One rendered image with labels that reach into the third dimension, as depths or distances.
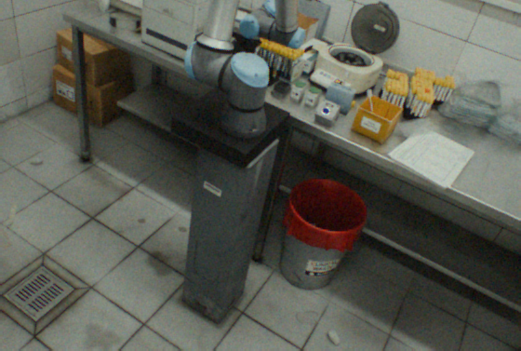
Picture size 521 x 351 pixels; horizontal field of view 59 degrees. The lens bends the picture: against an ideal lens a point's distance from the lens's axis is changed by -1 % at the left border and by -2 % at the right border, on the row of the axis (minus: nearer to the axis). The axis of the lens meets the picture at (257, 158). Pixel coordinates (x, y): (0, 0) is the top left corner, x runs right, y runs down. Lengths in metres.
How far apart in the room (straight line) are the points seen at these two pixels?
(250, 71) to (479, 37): 1.13
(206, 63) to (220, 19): 0.14
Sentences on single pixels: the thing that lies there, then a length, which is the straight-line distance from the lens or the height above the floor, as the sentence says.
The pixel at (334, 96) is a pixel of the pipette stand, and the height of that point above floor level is 0.94.
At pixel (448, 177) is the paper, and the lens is 1.72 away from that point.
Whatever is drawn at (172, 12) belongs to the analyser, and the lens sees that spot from 1.99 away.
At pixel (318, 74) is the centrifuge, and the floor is 0.92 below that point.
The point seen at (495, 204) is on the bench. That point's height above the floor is 0.88.
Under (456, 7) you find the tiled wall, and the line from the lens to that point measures 2.18.
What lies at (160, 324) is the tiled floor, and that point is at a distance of 2.12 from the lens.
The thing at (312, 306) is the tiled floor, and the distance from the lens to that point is 2.27.
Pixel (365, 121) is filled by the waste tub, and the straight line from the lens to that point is 1.75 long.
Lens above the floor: 1.79
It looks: 37 degrees down
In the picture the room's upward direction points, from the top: 12 degrees clockwise
